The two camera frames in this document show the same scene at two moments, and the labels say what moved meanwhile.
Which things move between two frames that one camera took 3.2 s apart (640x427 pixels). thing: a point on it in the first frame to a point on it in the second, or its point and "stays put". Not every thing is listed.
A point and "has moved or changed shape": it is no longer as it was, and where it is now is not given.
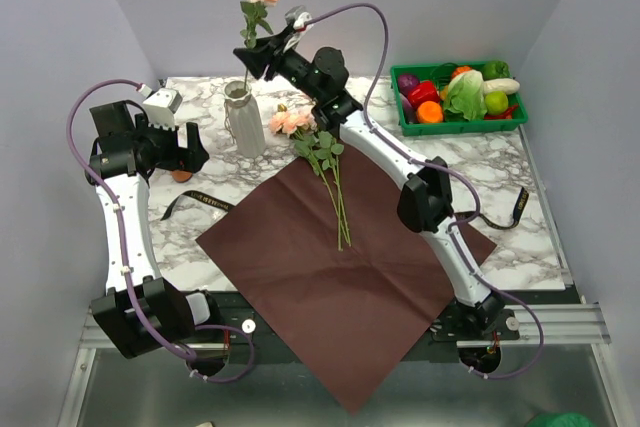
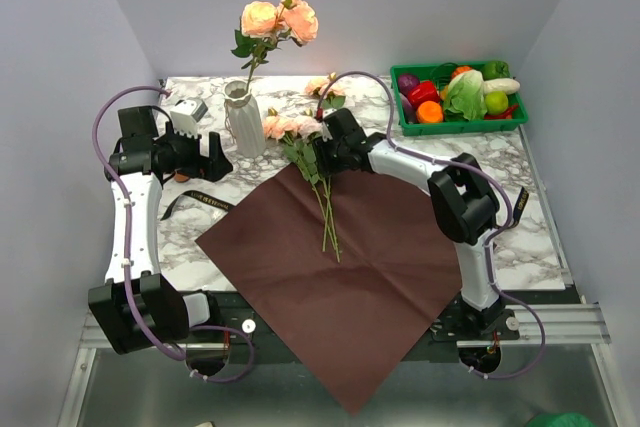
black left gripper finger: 193,137 to 216,155
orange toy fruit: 429,112 stays put
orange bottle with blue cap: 181,176 stays put
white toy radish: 501,85 stays put
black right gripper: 258,57 to 322,164
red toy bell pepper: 423,91 stays put
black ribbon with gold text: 519,206 stays put
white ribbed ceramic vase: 248,136 stays put
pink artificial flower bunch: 321,150 has moved or changed shape
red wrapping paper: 331,272 stays put
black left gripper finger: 192,159 to 214,167
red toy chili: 506,116 stays put
